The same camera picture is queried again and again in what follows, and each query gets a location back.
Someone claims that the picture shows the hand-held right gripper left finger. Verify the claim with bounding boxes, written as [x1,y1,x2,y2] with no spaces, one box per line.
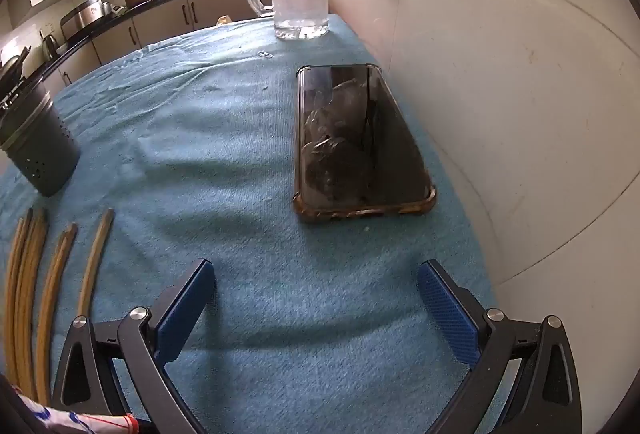
[50,258,217,434]

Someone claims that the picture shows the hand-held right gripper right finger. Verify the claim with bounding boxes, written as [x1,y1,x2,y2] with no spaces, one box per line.
[417,259,583,434]

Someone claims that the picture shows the dark perforated utensil holder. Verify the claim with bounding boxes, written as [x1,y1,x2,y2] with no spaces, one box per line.
[0,82,82,197]

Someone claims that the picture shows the blue towel cloth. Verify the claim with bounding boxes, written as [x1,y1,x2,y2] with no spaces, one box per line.
[0,12,506,434]

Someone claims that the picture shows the person's patterned clothing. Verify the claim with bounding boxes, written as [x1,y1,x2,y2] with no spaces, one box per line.
[15,389,138,434]

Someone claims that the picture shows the black smartphone in clear case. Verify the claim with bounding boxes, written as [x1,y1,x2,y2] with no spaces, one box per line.
[292,63,437,222]

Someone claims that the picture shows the cream base cabinets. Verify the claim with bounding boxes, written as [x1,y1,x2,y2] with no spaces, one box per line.
[50,0,276,85]

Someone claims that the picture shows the black wok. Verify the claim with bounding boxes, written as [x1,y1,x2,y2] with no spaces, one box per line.
[0,45,32,86]

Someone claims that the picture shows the black kitchen countertop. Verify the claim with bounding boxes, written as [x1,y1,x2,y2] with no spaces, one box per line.
[0,0,246,82]

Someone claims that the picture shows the silver rice cooker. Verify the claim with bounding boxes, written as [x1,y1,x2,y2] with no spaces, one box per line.
[60,0,112,35]

